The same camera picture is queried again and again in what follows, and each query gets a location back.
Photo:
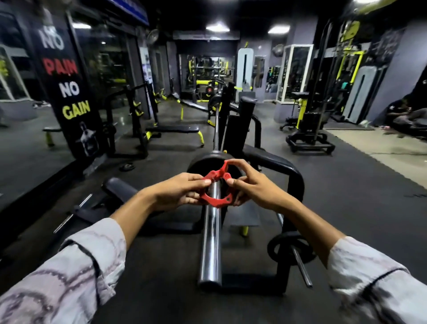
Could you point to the black bench press rack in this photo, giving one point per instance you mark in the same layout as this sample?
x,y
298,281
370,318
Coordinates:
x,y
293,180

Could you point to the person's left forearm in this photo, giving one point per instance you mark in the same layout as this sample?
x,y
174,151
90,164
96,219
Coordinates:
x,y
133,215

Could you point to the ceiling light panel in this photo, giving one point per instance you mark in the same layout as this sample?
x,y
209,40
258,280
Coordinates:
x,y
279,29
218,27

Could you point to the person's right forearm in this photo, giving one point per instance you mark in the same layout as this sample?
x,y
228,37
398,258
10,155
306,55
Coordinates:
x,y
310,230

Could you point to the wall fan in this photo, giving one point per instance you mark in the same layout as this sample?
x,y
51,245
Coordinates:
x,y
152,36
278,50

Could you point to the large black weight plate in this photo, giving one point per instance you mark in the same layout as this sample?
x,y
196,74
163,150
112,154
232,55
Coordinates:
x,y
203,163

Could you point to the person's left hand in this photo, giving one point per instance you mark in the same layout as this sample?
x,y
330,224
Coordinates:
x,y
175,192

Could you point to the black weight plate on bar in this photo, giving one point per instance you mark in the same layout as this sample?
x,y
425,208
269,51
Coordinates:
x,y
283,247

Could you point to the red barbell collar clamp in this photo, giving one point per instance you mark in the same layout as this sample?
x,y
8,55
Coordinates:
x,y
213,200

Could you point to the person's left thumb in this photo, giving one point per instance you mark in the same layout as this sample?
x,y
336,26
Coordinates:
x,y
200,183

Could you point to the person's right hand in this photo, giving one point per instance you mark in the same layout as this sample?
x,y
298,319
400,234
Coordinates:
x,y
258,190

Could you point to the grey bench pad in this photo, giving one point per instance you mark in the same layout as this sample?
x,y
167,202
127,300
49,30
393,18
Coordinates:
x,y
243,215

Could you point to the black squat rack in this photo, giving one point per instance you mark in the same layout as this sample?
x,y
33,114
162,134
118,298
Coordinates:
x,y
136,123

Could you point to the black flat bench yellow legs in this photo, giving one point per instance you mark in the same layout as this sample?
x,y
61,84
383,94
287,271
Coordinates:
x,y
173,129

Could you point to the thin chrome bar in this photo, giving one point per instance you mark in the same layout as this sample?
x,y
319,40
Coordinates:
x,y
302,267
71,215

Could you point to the black padded roller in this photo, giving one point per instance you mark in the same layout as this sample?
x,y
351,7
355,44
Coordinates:
x,y
118,188

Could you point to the chrome barbell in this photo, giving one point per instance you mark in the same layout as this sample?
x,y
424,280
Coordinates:
x,y
210,247

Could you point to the small black floor plate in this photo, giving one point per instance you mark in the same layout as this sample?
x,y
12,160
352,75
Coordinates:
x,y
127,167

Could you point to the white patterned shirt sleeve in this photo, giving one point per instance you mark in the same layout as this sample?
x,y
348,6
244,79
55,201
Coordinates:
x,y
370,277
63,277

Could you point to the yellow pull-up station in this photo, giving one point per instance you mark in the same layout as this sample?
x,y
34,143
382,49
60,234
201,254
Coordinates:
x,y
350,56

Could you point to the blue sign board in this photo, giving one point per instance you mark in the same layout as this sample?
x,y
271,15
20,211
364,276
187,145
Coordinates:
x,y
131,9

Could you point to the person's right thumb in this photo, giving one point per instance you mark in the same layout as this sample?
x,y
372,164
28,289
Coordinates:
x,y
236,182

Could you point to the black slogan banner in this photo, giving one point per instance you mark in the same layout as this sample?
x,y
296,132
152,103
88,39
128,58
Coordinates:
x,y
68,86

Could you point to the white glass display cabinet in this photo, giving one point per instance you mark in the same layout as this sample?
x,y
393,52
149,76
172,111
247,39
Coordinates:
x,y
295,71

